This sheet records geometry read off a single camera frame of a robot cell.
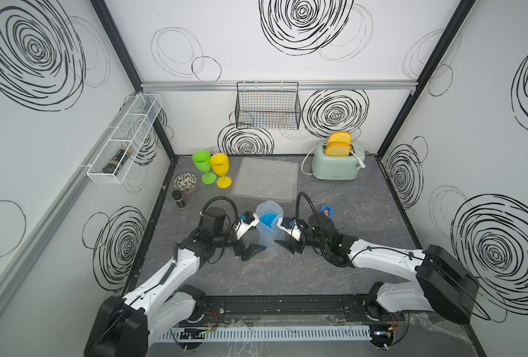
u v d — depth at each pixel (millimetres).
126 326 390
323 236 625
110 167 657
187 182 1077
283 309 759
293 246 735
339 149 963
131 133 738
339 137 991
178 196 936
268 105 1236
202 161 970
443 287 417
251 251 682
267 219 707
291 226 680
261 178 1092
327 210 934
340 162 994
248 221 669
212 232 620
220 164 965
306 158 1071
